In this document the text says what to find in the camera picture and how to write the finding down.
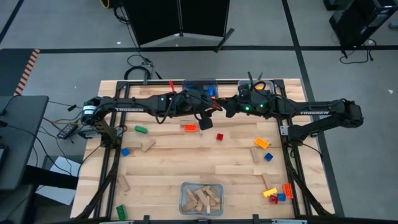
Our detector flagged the black mat striped edge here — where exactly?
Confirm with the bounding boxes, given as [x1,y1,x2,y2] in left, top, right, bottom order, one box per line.
[0,49,40,96]

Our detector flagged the white sheet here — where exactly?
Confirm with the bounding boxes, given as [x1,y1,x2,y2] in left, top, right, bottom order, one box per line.
[35,155,83,206]

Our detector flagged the black coiled cable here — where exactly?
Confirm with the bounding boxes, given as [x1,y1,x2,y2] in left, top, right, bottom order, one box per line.
[124,54,162,81]

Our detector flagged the black floor cable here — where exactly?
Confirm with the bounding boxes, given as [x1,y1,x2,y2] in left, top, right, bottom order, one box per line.
[339,39,377,65]
[113,6,130,24]

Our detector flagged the black desk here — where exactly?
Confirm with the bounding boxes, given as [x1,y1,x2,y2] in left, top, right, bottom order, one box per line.
[0,95,78,190]

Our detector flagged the black equipment cabinet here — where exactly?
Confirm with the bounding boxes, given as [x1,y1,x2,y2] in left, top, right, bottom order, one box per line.
[323,0,398,52]

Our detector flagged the black partition screen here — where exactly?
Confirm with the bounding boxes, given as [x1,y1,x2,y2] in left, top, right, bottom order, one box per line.
[123,0,236,53]

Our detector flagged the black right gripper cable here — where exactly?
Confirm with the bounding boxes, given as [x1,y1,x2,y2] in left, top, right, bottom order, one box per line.
[248,72,267,93]

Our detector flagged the black power brick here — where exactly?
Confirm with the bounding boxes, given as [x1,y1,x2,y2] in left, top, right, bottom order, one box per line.
[57,124,78,140]

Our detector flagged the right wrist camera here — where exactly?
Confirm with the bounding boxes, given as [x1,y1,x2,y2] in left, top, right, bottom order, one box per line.
[224,100,238,118]

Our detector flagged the dark grey plastic bin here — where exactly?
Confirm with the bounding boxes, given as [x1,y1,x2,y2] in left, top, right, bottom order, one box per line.
[182,79,220,99]

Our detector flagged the clear plastic bin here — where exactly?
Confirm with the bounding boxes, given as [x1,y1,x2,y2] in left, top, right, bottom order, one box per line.
[238,80,279,100]

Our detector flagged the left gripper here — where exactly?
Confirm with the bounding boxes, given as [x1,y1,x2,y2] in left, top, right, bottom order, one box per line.
[174,89,224,121]

